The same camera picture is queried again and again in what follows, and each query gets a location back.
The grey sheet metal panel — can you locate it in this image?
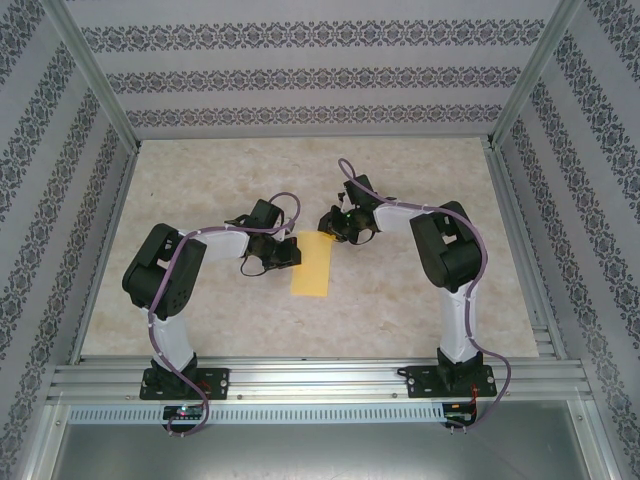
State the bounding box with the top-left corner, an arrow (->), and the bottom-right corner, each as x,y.
42,402 -> 614,480

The circuit board with green light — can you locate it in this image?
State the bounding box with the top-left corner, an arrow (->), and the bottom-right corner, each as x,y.
163,404 -> 204,421

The small green circuit board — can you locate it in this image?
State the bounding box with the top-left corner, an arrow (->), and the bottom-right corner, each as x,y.
446,403 -> 476,424

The black right gripper cable loop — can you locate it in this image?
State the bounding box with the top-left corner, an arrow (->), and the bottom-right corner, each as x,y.
348,225 -> 377,247

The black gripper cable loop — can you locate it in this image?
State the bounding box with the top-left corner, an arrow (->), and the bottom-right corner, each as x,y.
348,225 -> 377,247
238,255 -> 269,278

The black left gripper cable loop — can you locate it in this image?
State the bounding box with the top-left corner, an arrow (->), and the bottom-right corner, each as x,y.
238,255 -> 269,278

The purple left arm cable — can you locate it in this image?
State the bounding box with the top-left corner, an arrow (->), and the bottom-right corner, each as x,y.
148,192 -> 301,439

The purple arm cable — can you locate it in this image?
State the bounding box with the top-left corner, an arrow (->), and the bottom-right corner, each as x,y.
338,158 -> 512,435
148,192 -> 301,439

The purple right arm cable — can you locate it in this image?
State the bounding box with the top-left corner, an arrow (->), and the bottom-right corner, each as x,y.
338,158 -> 512,435

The aluminium mounting rail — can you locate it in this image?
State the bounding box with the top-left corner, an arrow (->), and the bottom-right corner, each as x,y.
47,355 -> 594,404

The aluminium side frame rail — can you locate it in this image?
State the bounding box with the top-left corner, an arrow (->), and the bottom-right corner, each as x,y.
69,147 -> 141,364
483,144 -> 569,359

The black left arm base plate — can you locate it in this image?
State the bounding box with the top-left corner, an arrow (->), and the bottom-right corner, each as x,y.
139,367 -> 231,401

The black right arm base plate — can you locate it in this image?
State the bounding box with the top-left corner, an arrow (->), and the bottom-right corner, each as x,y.
402,364 -> 499,400

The slotted grey cable duct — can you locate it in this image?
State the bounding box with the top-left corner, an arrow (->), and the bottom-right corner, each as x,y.
67,402 -> 446,425

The aluminium frame post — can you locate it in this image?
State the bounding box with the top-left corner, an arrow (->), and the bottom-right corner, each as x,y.
47,0 -> 141,151
487,0 -> 584,149

